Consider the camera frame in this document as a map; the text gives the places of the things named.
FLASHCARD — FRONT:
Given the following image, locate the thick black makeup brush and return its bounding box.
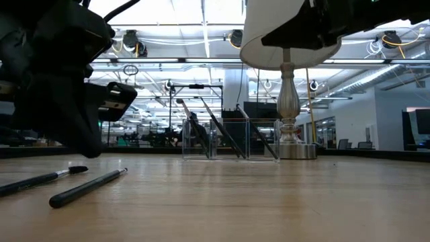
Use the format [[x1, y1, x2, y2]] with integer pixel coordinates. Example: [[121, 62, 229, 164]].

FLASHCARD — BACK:
[[48, 167, 129, 209]]

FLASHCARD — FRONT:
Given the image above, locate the black display panel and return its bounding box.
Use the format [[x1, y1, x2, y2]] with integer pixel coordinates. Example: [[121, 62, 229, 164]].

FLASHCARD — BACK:
[[243, 102, 280, 119]]

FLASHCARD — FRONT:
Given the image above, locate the slim black makeup brush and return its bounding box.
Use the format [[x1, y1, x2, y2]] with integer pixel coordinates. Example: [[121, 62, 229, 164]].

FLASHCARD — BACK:
[[176, 97, 211, 159], [200, 97, 247, 159], [236, 103, 280, 161]]

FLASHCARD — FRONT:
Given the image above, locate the black pen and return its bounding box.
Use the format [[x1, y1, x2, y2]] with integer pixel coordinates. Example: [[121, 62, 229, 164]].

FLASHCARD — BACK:
[[0, 165, 89, 198]]

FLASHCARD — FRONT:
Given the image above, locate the white shade silver table lamp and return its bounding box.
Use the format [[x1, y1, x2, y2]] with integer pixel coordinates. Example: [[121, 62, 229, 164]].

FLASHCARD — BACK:
[[239, 0, 343, 161]]

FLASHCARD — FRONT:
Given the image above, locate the black gantry frame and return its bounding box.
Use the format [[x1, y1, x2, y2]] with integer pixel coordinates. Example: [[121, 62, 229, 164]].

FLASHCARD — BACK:
[[169, 83, 224, 135]]

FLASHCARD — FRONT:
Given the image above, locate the black ceiling cable reel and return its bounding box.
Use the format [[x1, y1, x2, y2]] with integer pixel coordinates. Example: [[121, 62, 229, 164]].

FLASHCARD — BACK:
[[382, 30, 403, 50], [229, 29, 244, 50], [122, 29, 148, 58]]

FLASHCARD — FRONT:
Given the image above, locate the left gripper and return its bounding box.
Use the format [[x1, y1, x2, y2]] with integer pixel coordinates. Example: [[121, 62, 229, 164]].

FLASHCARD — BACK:
[[0, 63, 138, 159]]

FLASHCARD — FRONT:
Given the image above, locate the clear acrylic organizer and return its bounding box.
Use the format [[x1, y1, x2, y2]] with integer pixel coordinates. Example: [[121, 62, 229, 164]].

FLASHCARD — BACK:
[[182, 118, 282, 162]]

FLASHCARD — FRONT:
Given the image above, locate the person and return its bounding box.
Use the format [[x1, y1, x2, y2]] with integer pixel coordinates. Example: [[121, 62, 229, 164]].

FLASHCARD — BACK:
[[189, 112, 208, 149]]

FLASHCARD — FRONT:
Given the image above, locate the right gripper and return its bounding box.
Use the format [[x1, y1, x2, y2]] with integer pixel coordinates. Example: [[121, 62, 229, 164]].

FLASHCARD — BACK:
[[261, 0, 380, 50]]

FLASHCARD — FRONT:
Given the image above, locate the silver ventilation duct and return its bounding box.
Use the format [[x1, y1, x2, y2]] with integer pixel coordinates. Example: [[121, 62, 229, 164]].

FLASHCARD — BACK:
[[331, 63, 409, 98]]

